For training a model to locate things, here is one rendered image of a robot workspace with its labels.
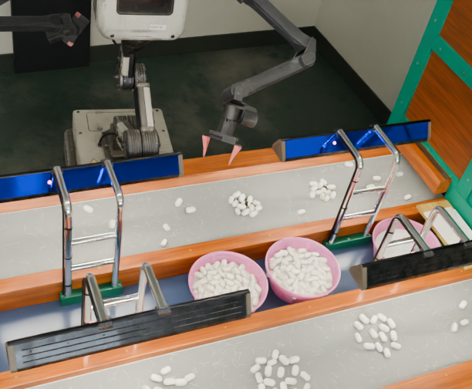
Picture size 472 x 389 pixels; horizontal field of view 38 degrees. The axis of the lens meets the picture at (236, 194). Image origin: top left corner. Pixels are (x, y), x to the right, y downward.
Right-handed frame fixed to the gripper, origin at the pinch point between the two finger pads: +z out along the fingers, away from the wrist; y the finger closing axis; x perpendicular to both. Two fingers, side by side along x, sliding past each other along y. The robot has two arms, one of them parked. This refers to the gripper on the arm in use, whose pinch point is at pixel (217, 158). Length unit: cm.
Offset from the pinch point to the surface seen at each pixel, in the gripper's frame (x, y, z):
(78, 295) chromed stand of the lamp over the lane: 35, 25, 54
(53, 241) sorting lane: 24, 41, 42
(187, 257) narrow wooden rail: 18.3, -2.7, 34.3
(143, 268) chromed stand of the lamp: 70, 1, 32
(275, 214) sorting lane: -10.5, -26.0, 13.4
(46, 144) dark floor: -115, 104, 23
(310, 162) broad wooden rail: -35.7, -32.7, -9.1
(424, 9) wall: -152, -69, -111
